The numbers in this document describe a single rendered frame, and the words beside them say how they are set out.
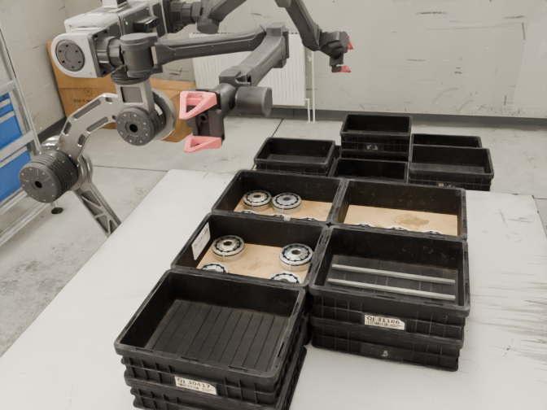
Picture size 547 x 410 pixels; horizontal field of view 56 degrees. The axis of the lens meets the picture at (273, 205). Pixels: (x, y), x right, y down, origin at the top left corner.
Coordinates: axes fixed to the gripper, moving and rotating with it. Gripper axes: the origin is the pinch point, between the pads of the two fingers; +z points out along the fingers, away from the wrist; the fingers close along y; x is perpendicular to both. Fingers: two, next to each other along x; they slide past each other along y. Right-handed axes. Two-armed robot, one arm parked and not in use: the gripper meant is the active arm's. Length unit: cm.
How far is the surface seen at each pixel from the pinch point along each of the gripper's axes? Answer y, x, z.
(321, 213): 62, -9, -75
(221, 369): 53, -3, 5
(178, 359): 53, 8, 5
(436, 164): 94, -50, -187
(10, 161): 95, 196, -149
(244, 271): 62, 8, -39
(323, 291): 53, -19, -24
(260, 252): 62, 6, -49
